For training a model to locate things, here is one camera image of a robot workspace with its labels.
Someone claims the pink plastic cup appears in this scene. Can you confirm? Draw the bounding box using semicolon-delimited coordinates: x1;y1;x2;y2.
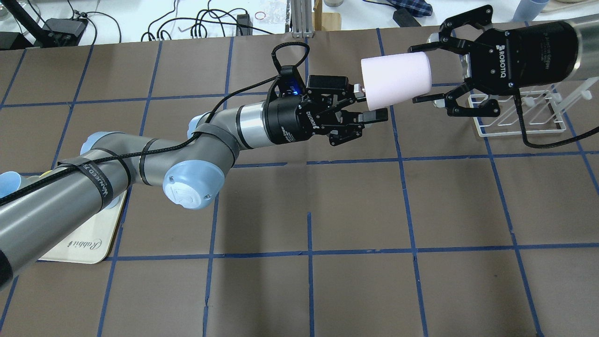
361;52;432;110

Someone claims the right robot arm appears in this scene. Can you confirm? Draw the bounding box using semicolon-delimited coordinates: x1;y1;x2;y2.
409;5;599;117

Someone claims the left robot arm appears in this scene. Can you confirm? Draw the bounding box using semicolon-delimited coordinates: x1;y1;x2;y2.
0;85;388;288

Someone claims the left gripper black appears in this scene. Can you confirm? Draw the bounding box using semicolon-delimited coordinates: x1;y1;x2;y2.
263;84;389;147

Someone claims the white wire cup rack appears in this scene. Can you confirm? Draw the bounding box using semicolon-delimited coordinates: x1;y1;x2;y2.
474;77;598;137

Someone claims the blue cup on desk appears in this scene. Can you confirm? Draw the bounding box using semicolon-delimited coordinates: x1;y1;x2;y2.
511;0;548;22

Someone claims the cream serving tray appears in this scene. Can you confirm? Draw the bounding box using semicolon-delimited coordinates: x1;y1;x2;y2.
39;191;128;264

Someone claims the blue plaid folded umbrella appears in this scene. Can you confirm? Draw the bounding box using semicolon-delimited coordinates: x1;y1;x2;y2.
387;0;433;18

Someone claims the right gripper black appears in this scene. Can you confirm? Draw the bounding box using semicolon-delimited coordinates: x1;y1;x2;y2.
408;5;581;117

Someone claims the wooden mug tree stand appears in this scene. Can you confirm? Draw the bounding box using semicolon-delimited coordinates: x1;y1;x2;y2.
313;0;342;31

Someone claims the aluminium frame post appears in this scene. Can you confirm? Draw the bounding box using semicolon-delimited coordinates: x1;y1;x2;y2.
289;0;314;38

